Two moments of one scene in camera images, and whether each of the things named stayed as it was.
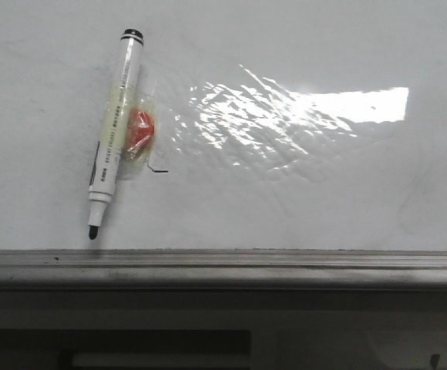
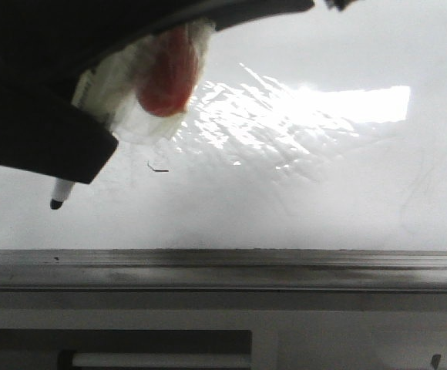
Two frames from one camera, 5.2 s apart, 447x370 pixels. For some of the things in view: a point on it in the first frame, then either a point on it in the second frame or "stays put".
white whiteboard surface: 280,125 stays put
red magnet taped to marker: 141,130 → 166,80
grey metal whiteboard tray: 223,268 stays put
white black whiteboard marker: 102,186 → 61,189
